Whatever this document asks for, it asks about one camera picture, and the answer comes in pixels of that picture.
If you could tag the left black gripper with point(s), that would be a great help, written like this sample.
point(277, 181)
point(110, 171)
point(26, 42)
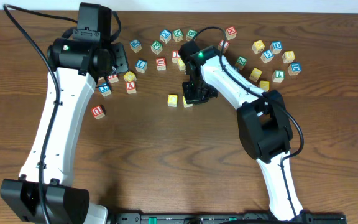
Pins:
point(120, 58)

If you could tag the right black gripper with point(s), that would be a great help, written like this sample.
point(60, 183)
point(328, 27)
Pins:
point(199, 94)

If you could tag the yellow O block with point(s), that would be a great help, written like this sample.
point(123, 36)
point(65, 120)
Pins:
point(185, 104)

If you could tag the yellow C block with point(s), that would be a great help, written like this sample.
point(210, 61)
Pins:
point(172, 100)

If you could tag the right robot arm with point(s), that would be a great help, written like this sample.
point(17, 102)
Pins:
point(265, 126)

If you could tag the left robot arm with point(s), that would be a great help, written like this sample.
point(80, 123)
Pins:
point(44, 191)

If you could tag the yellow block near A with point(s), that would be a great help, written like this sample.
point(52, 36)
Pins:
point(130, 77)

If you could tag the red Y block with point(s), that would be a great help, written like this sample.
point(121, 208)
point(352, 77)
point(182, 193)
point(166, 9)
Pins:
point(113, 78)

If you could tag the blue L block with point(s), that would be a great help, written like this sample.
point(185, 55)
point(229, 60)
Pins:
point(141, 66)

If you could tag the red A block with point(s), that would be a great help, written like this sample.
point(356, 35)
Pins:
point(131, 87)

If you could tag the blue P block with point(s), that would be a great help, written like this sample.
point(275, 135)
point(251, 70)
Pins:
point(135, 45)

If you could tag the yellow S block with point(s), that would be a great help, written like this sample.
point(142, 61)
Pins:
point(181, 64)

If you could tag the blue T block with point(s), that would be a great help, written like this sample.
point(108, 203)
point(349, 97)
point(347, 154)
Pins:
point(105, 90)

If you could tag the red U block centre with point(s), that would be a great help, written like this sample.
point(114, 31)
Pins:
point(161, 64)

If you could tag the red u block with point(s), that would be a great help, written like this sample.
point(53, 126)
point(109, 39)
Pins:
point(161, 64)
point(98, 112)

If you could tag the green F block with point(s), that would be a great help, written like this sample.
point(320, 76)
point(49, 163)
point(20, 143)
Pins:
point(156, 47)

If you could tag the red I block left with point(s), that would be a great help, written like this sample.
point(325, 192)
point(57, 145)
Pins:
point(175, 56)

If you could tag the red i block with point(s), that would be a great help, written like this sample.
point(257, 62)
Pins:
point(175, 56)
point(223, 46)

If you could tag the red U block lower left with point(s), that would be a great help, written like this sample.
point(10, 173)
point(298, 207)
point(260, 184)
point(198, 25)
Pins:
point(98, 112)

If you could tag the blue X block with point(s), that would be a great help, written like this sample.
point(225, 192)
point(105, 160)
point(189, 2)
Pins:
point(165, 36)

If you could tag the green Z block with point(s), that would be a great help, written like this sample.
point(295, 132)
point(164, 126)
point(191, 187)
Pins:
point(240, 62)

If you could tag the red I block right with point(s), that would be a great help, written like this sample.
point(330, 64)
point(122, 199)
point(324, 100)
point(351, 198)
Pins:
point(223, 46)

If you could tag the green B block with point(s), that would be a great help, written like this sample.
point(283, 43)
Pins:
point(191, 34)

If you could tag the green N block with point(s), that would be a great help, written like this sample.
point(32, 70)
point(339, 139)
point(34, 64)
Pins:
point(177, 35)

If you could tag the yellow Q block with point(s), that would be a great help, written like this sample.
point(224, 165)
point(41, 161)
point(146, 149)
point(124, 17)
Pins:
point(255, 75)

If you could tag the yellow K block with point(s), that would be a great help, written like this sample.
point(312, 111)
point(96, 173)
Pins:
point(265, 85)

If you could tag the red W block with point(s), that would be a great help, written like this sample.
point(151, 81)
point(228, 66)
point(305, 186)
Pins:
point(230, 32)

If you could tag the yellow M block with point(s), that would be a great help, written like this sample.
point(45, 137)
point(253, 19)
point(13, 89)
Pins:
point(258, 46)

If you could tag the blue 5 block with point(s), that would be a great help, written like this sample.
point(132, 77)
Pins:
point(267, 56)

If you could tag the green L block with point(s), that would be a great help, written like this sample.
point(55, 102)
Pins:
point(278, 76)

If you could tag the blue D block upper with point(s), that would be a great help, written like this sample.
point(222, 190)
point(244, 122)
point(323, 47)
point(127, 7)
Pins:
point(276, 47)

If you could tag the blue d block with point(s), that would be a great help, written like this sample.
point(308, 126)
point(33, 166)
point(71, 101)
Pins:
point(276, 47)
point(294, 69)

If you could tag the yellow 8 block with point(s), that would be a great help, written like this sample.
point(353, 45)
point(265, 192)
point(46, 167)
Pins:
point(288, 57)

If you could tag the blue D block lower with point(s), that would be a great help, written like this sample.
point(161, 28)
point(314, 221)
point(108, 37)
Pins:
point(294, 69)

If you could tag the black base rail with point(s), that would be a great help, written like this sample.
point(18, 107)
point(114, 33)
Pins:
point(302, 218)

